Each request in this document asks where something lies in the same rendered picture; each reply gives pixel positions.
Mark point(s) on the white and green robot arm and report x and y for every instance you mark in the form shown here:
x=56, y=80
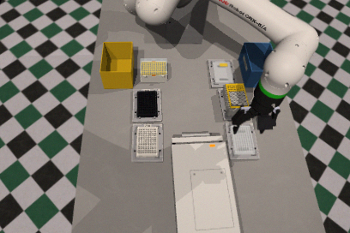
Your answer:
x=296, y=43

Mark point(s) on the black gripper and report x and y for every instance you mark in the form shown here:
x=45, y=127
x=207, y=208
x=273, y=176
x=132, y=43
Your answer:
x=249, y=112

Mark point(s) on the blue open-top bin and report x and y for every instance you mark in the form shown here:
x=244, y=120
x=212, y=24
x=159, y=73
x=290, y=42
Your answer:
x=251, y=61

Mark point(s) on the yellow bin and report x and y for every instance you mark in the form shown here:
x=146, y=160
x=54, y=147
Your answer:
x=116, y=57

